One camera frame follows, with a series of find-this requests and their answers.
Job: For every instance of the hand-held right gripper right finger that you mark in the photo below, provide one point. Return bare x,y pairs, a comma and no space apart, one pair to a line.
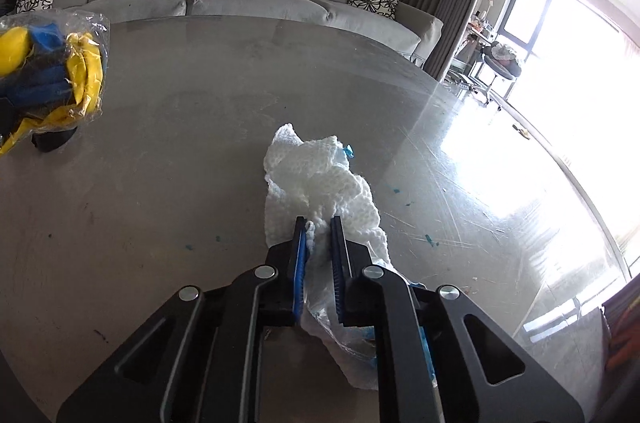
340,273

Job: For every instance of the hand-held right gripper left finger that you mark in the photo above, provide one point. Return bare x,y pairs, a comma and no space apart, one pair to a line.
299,263

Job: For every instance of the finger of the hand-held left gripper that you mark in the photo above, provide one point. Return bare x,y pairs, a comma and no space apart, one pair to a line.
55,139

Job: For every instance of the clear bag with yellow contents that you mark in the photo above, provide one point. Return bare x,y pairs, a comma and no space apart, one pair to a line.
85,68

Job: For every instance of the white paper towel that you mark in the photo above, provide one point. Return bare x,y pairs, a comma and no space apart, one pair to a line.
325,173

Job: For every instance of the small yellow floor object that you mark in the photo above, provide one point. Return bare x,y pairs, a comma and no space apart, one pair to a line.
522,131

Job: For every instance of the round stool with cloth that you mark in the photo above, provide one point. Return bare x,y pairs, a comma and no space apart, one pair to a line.
502,63

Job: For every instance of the cluttered side table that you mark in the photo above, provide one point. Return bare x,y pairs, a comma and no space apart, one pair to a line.
479,28

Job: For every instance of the orange dark cloth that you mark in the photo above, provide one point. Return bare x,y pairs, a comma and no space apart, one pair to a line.
622,333

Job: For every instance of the large balcony window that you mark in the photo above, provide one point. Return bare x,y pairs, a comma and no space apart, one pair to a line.
575,53

